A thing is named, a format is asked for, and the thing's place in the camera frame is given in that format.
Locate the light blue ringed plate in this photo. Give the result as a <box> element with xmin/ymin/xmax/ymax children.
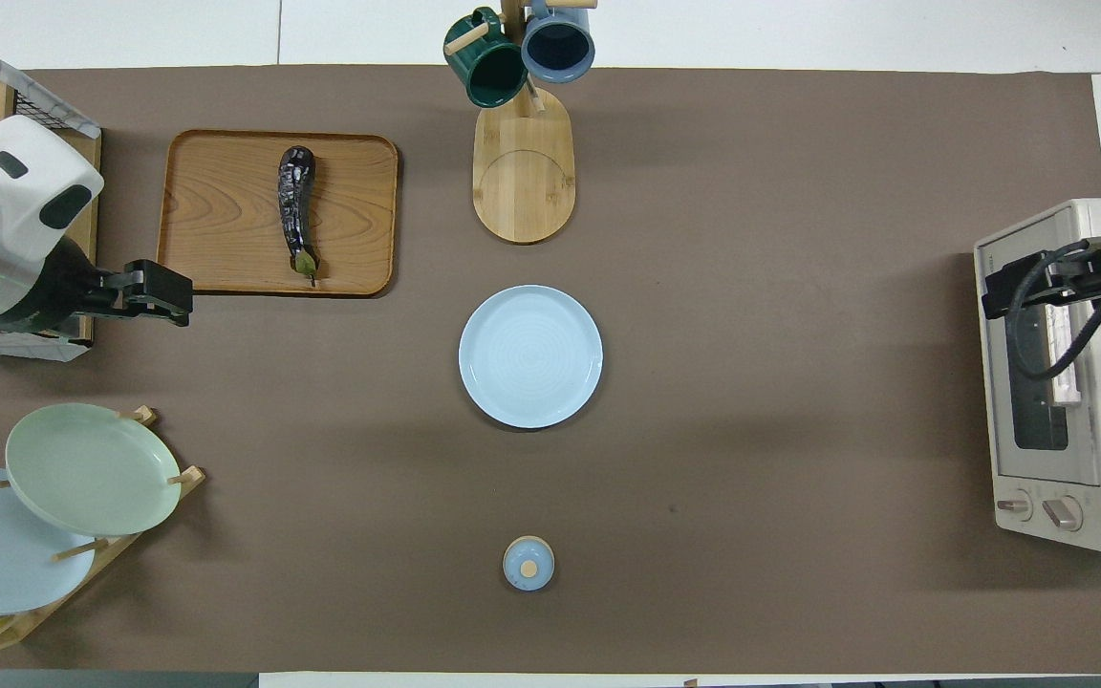
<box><xmin>458</xmin><ymin>284</ymin><xmax>605</xmax><ymax>430</ymax></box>

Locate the glass oven door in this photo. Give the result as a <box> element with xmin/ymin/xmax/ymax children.
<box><xmin>974</xmin><ymin>212</ymin><xmax>1101</xmax><ymax>490</ymax></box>

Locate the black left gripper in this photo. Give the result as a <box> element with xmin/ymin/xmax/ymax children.
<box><xmin>0</xmin><ymin>236</ymin><xmax>194</xmax><ymax>336</ymax></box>

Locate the wooden serving tray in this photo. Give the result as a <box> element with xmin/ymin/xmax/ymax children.
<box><xmin>157</xmin><ymin>130</ymin><xmax>400</xmax><ymax>297</ymax></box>

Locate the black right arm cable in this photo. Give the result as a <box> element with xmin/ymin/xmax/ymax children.
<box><xmin>1005</xmin><ymin>237</ymin><xmax>1101</xmax><ymax>382</ymax></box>

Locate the pale green plate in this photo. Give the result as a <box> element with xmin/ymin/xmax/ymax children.
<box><xmin>5</xmin><ymin>402</ymin><xmax>183</xmax><ymax>538</ymax></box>

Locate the dark purple eggplant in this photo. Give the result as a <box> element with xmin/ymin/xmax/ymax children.
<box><xmin>276</xmin><ymin>144</ymin><xmax>323</xmax><ymax>289</ymax></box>

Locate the blue lid with wooden knob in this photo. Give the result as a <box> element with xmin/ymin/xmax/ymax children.
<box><xmin>502</xmin><ymin>535</ymin><xmax>557</xmax><ymax>592</ymax></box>

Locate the wooden mug tree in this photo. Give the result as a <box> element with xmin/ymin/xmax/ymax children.
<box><xmin>443</xmin><ymin>0</ymin><xmax>599</xmax><ymax>246</ymax></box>

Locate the brown table mat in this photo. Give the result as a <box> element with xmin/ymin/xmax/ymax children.
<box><xmin>0</xmin><ymin>64</ymin><xmax>1101</xmax><ymax>676</ymax></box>

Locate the dark green mug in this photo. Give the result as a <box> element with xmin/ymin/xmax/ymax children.
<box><xmin>443</xmin><ymin>8</ymin><xmax>529</xmax><ymax>109</ymax></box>

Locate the blue mug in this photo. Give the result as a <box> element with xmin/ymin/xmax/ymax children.
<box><xmin>520</xmin><ymin>0</ymin><xmax>597</xmax><ymax>85</ymax></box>

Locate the wooden plate rack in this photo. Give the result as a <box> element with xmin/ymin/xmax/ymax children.
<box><xmin>0</xmin><ymin>406</ymin><xmax>206</xmax><ymax>656</ymax></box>

